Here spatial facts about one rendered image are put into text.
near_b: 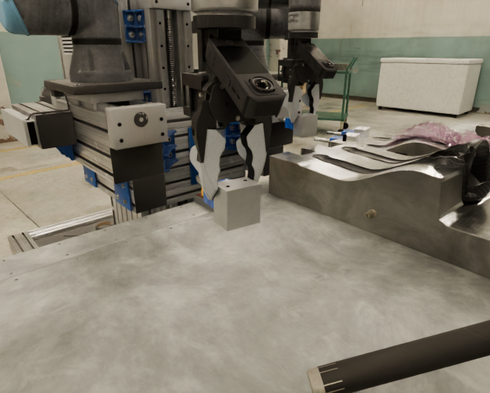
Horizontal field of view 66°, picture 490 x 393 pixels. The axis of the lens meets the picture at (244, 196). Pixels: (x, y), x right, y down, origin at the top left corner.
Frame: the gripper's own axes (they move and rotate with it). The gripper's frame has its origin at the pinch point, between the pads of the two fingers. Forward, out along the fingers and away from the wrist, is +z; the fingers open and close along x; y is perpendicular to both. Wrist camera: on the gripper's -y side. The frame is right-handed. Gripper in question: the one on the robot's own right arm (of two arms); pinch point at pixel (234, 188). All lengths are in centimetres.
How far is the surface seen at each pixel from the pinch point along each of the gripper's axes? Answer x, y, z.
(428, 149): -64, 15, 7
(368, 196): -29.3, 2.9, 8.2
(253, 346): 4.1, -11.2, 14.9
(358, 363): -1.1, -21.6, 11.0
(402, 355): -4.6, -23.6, 10.1
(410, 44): -669, 470, -22
